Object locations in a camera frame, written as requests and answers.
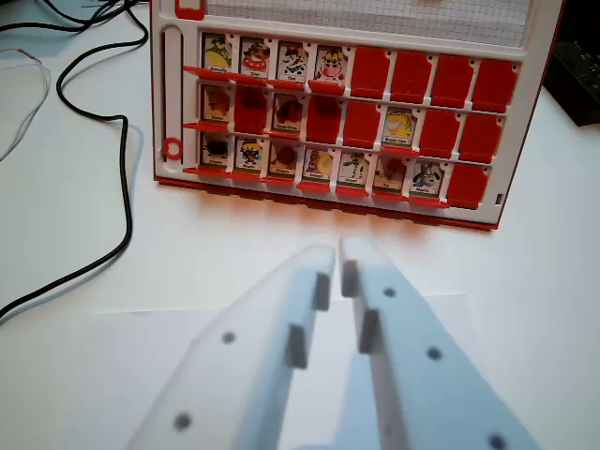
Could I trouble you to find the thin white cable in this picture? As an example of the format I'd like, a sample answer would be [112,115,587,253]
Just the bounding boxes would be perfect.
[0,46,52,163]

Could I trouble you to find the long black cable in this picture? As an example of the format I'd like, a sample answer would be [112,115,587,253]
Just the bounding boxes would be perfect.
[0,0,149,325]

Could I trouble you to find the red and white game board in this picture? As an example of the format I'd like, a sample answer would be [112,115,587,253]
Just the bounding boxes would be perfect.
[148,0,568,233]

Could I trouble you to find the black box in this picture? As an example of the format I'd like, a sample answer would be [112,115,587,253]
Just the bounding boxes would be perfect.
[542,0,600,128]

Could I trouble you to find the red board flap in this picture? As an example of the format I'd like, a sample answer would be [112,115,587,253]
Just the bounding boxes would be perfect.
[335,184,375,198]

